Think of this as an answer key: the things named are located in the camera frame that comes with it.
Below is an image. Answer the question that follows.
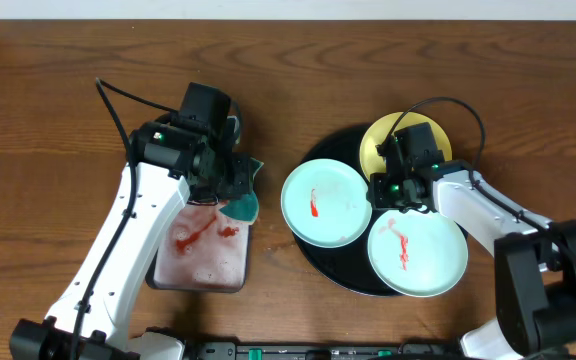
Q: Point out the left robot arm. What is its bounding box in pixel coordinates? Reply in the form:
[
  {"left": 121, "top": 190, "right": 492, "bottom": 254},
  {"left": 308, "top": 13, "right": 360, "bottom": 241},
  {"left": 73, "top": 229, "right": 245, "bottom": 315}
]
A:
[{"left": 9, "top": 114, "right": 257, "bottom": 360}]

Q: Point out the yellow plate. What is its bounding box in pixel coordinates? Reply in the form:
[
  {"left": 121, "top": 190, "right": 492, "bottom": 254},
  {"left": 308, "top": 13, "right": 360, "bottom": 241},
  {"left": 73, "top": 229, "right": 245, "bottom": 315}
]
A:
[{"left": 359, "top": 112, "right": 453, "bottom": 179}]

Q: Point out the round black serving tray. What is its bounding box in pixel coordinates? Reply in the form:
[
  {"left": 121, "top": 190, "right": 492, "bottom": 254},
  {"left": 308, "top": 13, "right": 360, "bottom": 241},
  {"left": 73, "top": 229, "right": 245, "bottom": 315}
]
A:
[{"left": 292, "top": 123, "right": 469, "bottom": 298}]

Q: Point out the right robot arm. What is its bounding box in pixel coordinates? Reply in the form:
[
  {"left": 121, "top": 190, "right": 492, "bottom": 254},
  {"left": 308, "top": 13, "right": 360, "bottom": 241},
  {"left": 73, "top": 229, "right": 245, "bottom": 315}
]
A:
[{"left": 367, "top": 144, "right": 576, "bottom": 356}]

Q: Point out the green yellow sponge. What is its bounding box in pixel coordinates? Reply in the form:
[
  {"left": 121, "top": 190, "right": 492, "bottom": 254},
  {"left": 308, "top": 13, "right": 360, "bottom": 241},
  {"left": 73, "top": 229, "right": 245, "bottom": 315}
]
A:
[{"left": 216, "top": 153, "right": 263, "bottom": 225}]

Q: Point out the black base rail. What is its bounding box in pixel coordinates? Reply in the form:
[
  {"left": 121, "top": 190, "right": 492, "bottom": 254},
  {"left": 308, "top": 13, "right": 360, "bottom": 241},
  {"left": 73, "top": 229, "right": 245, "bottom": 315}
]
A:
[{"left": 182, "top": 341, "right": 463, "bottom": 360}]

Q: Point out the black rectangular soapy tray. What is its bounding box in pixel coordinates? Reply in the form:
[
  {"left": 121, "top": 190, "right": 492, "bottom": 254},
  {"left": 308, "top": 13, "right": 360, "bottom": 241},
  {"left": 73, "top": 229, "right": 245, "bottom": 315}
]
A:
[{"left": 146, "top": 205, "right": 251, "bottom": 293}]

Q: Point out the light blue plate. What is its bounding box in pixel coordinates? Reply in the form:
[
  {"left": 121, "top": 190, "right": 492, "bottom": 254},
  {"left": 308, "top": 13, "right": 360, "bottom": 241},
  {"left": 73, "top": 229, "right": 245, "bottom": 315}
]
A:
[
  {"left": 367, "top": 210, "right": 469, "bottom": 297},
  {"left": 280, "top": 159, "right": 372, "bottom": 248}
]

